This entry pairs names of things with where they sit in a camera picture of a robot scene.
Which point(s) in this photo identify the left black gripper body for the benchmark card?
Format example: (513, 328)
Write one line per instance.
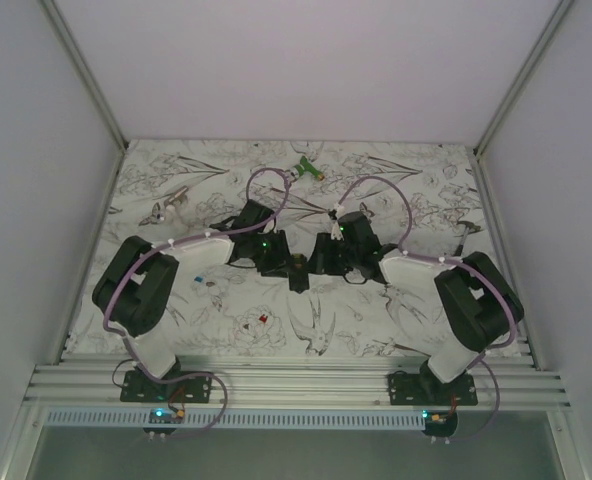
(270, 253)

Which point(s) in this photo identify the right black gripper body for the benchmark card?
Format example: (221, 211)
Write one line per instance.
(333, 257)

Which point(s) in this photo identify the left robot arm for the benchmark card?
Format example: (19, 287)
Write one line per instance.
(134, 290)

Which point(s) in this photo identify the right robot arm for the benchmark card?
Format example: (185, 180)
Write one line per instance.
(480, 307)

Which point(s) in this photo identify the floral patterned mat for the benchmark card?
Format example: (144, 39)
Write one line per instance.
(415, 193)

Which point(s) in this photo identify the green toy tool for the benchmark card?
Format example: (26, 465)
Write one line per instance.
(305, 167)

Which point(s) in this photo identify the small hammer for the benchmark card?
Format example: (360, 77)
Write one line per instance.
(468, 228)

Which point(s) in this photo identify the silver white small tool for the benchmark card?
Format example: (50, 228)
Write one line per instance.
(171, 203)

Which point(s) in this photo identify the right controller board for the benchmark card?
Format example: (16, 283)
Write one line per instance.
(440, 426)

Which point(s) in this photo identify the controller board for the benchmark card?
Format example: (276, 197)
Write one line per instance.
(440, 426)
(163, 422)

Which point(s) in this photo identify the left controller board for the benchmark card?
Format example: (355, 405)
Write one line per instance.
(163, 422)

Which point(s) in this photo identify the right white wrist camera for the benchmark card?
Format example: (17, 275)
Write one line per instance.
(334, 214)

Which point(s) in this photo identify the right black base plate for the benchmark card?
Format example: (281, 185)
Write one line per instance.
(414, 389)

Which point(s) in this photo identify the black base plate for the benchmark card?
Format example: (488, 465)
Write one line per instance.
(138, 388)
(414, 389)

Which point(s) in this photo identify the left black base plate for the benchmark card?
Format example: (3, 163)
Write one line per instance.
(138, 388)

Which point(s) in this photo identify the aluminium rail frame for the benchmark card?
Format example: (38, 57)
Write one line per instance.
(514, 383)

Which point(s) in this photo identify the white slotted cable duct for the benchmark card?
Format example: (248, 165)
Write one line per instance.
(243, 419)

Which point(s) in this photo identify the left frame post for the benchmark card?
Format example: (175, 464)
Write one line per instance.
(64, 34)

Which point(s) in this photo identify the frame post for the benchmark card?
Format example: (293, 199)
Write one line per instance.
(64, 34)
(528, 68)

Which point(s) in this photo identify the right frame post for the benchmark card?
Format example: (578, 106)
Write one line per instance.
(528, 68)

